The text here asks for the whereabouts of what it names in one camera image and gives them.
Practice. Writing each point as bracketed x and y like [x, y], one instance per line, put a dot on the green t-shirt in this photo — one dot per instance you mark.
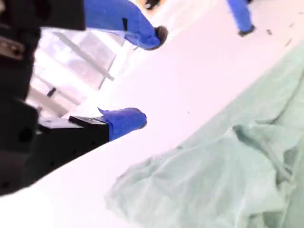
[213, 178]

